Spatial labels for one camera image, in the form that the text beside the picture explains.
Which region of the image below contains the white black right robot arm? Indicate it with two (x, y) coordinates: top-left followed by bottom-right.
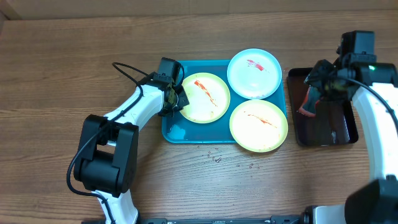
(298, 30), (397, 223)

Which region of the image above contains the dark brown rectangular tray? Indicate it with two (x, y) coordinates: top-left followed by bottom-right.
(287, 68), (359, 147)

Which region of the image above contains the teal plastic tray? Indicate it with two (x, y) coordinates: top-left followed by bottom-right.
(161, 59), (287, 144)

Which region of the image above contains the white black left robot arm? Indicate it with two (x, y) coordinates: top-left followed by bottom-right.
(67, 72), (188, 223)

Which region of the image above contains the yellow plate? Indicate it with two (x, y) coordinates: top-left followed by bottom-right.
(229, 100), (288, 153)
(180, 72), (231, 124)

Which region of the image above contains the red sponge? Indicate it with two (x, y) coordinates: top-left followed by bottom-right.
(298, 86), (321, 117)

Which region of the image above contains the light blue plate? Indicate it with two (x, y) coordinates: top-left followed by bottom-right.
(227, 49), (282, 100)

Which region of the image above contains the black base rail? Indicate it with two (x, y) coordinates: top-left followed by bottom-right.
(136, 213), (312, 224)

